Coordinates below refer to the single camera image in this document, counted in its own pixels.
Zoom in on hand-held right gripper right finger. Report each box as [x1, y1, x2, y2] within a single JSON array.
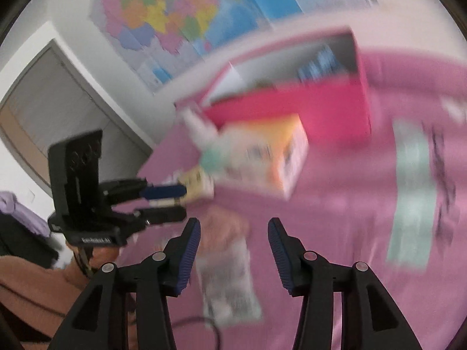
[[267, 217, 414, 350]]

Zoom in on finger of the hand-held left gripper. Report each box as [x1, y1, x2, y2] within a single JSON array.
[[109, 204, 187, 232], [98, 178, 187, 205]]

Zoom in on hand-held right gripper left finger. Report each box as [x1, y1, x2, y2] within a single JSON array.
[[47, 217, 202, 350]]

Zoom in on beige pocket tissue pack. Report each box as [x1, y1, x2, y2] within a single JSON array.
[[161, 166, 216, 207]]

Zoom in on peach packet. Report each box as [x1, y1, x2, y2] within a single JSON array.
[[199, 209, 252, 252]]

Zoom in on floral pocket tissue pack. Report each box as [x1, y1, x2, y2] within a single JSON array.
[[195, 241, 263, 327]]

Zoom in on pink cardboard box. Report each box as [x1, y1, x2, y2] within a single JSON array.
[[175, 25, 373, 143]]

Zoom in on purple cloth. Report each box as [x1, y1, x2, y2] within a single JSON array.
[[0, 190, 52, 237]]

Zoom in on white pump bottle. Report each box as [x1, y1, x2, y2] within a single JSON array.
[[179, 107, 219, 146]]

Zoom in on dark cloth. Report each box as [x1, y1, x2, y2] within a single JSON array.
[[0, 213, 59, 268]]

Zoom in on grey door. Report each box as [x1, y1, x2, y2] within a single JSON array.
[[0, 40, 152, 197]]

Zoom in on pastel tissue box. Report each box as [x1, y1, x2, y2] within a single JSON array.
[[199, 114, 309, 201]]

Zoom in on person's brown clothing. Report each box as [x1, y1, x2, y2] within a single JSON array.
[[0, 244, 125, 350]]

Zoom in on black cable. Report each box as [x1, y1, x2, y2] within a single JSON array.
[[171, 315, 221, 350]]

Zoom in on colourful wall map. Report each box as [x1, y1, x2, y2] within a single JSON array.
[[89, 0, 387, 95]]

